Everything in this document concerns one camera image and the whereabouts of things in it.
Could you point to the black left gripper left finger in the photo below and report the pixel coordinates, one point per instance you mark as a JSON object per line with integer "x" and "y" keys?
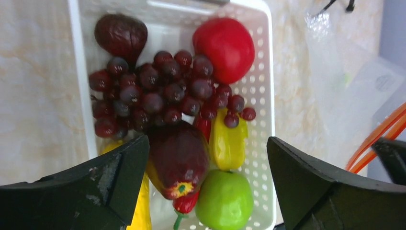
{"x": 99, "y": 194}

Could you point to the dark maroon fig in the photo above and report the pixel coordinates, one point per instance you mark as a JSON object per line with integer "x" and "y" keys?
{"x": 121, "y": 36}

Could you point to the red tomato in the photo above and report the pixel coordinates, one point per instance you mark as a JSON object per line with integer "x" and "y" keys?
{"x": 228, "y": 45}

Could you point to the dark red grape bunch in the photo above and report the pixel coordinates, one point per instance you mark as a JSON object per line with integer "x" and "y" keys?
{"x": 160, "y": 92}

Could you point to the clear orange-zip bag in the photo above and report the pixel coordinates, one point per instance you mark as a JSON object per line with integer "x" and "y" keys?
{"x": 361, "y": 97}

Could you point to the white perforated plastic basket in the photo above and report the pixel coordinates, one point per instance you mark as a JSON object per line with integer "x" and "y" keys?
{"x": 171, "y": 24}

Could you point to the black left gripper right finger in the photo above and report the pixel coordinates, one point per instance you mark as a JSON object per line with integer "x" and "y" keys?
{"x": 316, "y": 195}

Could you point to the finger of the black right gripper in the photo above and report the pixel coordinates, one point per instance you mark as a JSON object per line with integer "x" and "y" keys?
{"x": 392, "y": 154}

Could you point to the yellow corn cob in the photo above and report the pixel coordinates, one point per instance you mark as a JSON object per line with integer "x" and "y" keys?
{"x": 141, "y": 206}

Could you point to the green apple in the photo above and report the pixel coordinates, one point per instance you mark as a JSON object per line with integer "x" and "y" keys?
{"x": 225, "y": 201}

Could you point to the red chili pepper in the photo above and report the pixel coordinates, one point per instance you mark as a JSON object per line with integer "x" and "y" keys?
{"x": 185, "y": 204}

